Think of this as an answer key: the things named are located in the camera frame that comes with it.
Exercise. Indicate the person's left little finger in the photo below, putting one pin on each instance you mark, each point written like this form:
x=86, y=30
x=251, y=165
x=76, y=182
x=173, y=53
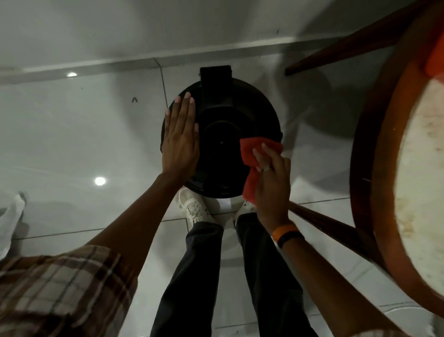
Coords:
x=168, y=119

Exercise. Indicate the person's left hand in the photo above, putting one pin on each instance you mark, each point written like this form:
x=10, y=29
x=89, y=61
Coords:
x=179, y=145

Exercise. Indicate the dark trousers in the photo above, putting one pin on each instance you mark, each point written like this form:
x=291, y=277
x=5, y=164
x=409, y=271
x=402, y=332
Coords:
x=194, y=284

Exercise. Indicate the person's left middle finger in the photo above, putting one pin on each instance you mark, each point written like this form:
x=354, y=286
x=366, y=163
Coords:
x=184, y=108

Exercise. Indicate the black round trash bin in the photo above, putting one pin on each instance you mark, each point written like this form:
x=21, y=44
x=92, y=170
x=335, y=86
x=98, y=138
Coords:
x=225, y=139

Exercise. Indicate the red cleaning cloth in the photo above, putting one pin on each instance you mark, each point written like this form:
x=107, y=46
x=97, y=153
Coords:
x=258, y=152

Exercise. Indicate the orange object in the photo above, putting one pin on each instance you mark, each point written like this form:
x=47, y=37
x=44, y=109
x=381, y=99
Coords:
x=436, y=59

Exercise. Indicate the person's right fingers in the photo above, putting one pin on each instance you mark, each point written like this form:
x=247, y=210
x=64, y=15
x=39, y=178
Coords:
x=269, y=158

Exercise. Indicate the person's left thumb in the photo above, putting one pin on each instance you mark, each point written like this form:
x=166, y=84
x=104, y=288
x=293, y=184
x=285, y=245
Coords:
x=196, y=131

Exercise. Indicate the person's right hand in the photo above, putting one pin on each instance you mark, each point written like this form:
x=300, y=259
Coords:
x=274, y=191

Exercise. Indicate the person's left forearm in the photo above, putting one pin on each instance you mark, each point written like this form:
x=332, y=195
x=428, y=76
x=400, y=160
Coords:
x=135, y=222

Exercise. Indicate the orange wristband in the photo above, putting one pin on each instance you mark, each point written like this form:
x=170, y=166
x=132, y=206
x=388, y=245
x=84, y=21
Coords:
x=283, y=232

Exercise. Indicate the round wooden marble-top table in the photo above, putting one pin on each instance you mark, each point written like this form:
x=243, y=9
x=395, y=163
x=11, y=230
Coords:
x=381, y=180

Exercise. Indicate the plaid shirt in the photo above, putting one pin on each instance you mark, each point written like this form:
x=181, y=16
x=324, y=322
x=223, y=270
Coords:
x=59, y=295

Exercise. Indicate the black wrist band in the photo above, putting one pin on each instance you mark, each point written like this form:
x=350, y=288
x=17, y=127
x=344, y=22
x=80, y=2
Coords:
x=290, y=238

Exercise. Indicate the person's right white sneaker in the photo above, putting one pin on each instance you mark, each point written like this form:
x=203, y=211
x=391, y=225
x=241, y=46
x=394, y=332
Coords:
x=244, y=208

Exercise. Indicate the person's right forearm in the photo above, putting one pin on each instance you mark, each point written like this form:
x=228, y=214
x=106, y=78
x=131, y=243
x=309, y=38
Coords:
x=333, y=291

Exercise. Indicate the person's white sneaker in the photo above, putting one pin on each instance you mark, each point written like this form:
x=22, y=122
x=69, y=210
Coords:
x=244, y=208
x=196, y=208

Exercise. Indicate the person's left white sneaker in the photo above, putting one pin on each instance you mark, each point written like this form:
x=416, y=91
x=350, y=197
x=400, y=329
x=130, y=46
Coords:
x=196, y=208

